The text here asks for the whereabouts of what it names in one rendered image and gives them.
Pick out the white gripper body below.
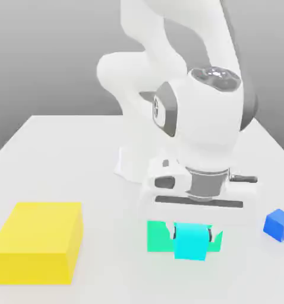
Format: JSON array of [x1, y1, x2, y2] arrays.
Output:
[[138, 182, 258, 226]]

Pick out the small cyan cube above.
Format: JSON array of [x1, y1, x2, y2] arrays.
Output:
[[173, 222, 213, 261]]

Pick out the small blue cube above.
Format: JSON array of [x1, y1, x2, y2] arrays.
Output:
[[263, 208, 284, 243]]

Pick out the large green box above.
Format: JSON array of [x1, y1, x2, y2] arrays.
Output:
[[147, 220, 223, 253]]

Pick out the large yellow box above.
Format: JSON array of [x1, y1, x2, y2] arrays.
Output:
[[0, 201, 83, 286]]

